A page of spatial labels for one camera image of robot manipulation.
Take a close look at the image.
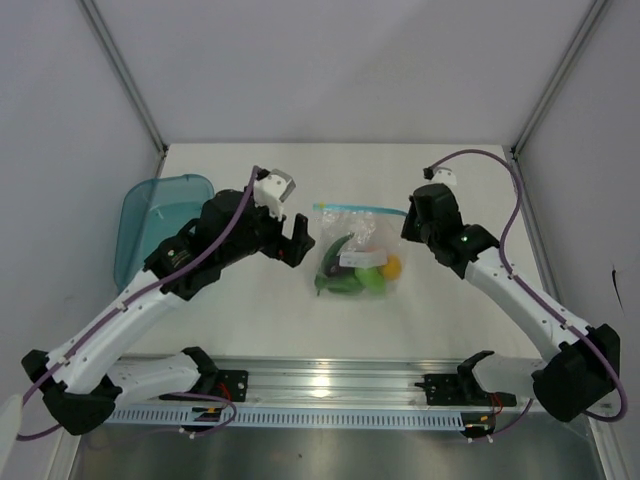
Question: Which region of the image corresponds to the dark green toy chili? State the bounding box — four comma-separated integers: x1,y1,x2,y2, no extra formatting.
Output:
325,233,354,258

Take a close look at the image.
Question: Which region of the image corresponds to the yellow toy lemon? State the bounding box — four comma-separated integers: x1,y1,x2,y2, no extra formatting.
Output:
379,255,403,281

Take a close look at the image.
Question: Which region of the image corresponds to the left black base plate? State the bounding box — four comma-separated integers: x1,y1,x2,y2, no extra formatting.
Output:
158,370,249,403

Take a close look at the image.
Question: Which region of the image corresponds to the wrist white camera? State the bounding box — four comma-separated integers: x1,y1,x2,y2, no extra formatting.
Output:
253,169,296,221
423,166,458,187

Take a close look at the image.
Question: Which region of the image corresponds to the clear zip top bag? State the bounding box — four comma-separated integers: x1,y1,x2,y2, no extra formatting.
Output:
313,203,407,298

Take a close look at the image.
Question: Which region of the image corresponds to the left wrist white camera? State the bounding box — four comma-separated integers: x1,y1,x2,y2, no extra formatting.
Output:
253,169,296,221

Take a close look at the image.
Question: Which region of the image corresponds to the aluminium frame post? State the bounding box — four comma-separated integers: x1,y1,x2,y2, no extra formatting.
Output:
76,0,167,153
509,0,616,156

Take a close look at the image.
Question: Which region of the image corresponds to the purple toy eggplant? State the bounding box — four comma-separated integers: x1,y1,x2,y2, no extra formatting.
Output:
320,251,353,278

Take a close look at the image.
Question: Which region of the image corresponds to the aluminium mounting rail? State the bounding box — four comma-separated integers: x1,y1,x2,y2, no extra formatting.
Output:
107,354,614,414

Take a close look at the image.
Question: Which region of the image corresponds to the light green toy cucumber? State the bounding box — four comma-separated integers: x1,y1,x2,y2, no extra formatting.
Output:
354,267,386,295

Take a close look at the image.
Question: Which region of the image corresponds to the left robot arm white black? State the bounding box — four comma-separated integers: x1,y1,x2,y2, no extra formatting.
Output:
21,190,315,435

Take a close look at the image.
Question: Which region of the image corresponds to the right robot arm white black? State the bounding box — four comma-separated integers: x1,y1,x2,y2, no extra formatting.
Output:
401,183,620,422

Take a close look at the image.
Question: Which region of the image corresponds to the right aluminium frame post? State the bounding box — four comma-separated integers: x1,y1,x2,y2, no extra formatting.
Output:
509,0,616,156

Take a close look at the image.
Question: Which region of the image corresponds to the teal plastic bin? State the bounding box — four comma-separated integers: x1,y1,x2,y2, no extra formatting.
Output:
113,174,214,292

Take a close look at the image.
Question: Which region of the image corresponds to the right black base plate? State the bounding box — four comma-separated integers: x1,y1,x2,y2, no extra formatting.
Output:
414,373,517,407

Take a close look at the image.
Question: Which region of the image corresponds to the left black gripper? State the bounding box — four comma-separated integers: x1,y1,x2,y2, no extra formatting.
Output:
219,196,314,268

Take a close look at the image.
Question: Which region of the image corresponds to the left aluminium frame post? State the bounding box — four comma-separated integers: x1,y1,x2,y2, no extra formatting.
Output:
76,0,167,153

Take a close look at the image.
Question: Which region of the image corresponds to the white slotted cable duct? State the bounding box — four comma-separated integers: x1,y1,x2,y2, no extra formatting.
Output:
107,405,465,431

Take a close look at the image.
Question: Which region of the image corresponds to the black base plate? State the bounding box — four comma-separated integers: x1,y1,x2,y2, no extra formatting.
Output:
158,370,249,403
414,373,517,407

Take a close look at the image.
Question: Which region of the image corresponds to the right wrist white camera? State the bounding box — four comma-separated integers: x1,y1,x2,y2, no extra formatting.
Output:
423,166,458,187

